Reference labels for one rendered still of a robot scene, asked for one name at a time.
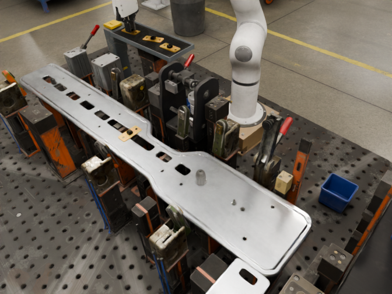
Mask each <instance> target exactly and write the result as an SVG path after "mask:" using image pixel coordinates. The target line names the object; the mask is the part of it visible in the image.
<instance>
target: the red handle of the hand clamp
mask: <svg viewBox="0 0 392 294"><path fill-rule="evenodd" d="M292 123H293V118H292V117H287V118H286V120H285V121H284V123H283V124H282V126H281V128H280V129H279V134H278V138H277V141H276V145H275V148H276V147H277V146H278V144H279V142H280V141H281V139H282V137H283V136H285V134H286V132H287V131H288V129H289V127H290V126H291V125H292ZM266 159H267V155H266V154H265V155H264V156H263V157H262V158H261V159H260V161H261V163H263V164H265V163H266Z"/></svg>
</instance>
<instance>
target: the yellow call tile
mask: <svg viewBox="0 0 392 294"><path fill-rule="evenodd" d="M103 25H104V27H106V28H109V29H111V30H112V29H115V28H116V27H119V26H121V25H122V23H121V22H118V21H116V20H112V21H109V22H107V23H105V24H103Z"/></svg>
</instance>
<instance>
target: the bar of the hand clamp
mask: <svg viewBox="0 0 392 294"><path fill-rule="evenodd" d="M281 122H282V117H281V116H280V115H277V114H274V113H272V112H271V113H269V114H268V115H267V118H266V120H264V121H263V122H262V127H263V129H264V132H263V135H262V140H261V145H260V150H259V153H258V158H257V163H256V165H257V166H258V165H259V164H260V163H261V161H260V159H261V158H263V156H264V154H266V155H267V159H266V163H265V167H264V169H265V170H266V169H267V164H268V163H269V161H270V160H272V157H273V154H274V149H275V145H276V142H277V138H278V134H279V129H280V127H281Z"/></svg>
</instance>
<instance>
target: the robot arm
mask: <svg viewBox="0 0 392 294"><path fill-rule="evenodd" d="M230 2H231V4H232V8H233V10H234V12H235V15H236V19H237V30H236V32H235V35H234V37H233V39H232V42H231V45H230V51H229V58H230V63H231V65H232V84H231V95H230V99H231V100H232V103H231V104H230V103H229V115H228V116H227V118H230V119H232V120H234V121H235V122H237V123H239V124H240V125H249V124H253V123H256V122H257V121H259V120H260V119H261V118H262V116H263V108H262V107H261V105H260V104H258V103H257V97H258V89H259V84H260V75H261V54H262V50H263V46H264V43H265V39H266V37H267V24H266V21H265V17H264V14H263V10H262V7H261V5H260V1H259V0H230ZM112 4H113V11H114V14H115V16H116V20H117V21H121V22H123V23H124V26H125V31H126V32H129V33H131V32H132V30H131V28H133V30H136V27H135V21H134V20H135V16H136V14H137V13H138V11H139V9H138V3H137V0H112ZM128 17H129V19H128Z"/></svg>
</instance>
